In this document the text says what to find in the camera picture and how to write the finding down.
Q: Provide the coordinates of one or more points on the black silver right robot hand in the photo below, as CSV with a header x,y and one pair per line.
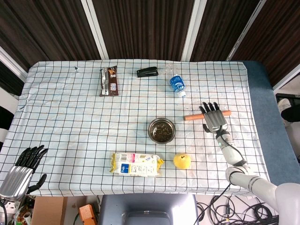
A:
x,y
215,119

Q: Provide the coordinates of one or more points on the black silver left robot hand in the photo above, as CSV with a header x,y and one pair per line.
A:
x,y
16,178

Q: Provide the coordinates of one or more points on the wooden rod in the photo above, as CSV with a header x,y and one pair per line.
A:
x,y
192,116

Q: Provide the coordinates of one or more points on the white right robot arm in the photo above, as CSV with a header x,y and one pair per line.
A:
x,y
253,181

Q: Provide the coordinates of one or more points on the stainless steel bowl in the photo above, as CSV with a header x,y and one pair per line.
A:
x,y
161,130

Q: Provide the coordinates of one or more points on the brown cardboard box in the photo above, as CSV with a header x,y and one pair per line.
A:
x,y
48,211

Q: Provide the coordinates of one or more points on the yellow pear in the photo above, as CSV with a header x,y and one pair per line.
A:
x,y
182,161

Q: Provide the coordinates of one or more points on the clear bottle with blue label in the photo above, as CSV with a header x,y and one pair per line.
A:
x,y
176,83

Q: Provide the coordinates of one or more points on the white checked tablecloth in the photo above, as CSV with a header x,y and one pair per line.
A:
x,y
70,122

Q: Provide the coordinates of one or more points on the orange box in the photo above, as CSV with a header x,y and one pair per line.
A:
x,y
87,214

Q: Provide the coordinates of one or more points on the black stapler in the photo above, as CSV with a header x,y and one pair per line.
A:
x,y
147,72

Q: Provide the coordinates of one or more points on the white yellow paper towel pack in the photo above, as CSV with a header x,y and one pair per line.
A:
x,y
136,165

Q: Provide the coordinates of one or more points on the grey robot torso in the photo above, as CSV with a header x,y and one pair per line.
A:
x,y
147,208

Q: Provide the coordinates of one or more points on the brown chocolate snack packet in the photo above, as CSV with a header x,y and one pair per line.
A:
x,y
109,80

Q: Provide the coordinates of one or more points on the white partition post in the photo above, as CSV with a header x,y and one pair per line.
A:
x,y
95,28
193,28
246,30

